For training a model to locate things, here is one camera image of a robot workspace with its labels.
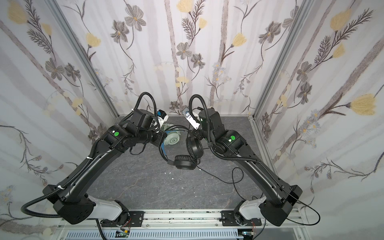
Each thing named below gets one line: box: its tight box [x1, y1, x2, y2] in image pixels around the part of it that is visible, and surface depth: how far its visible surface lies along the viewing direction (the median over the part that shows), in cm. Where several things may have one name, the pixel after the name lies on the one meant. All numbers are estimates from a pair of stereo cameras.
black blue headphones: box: [165, 125, 204, 164], surface depth 60 cm
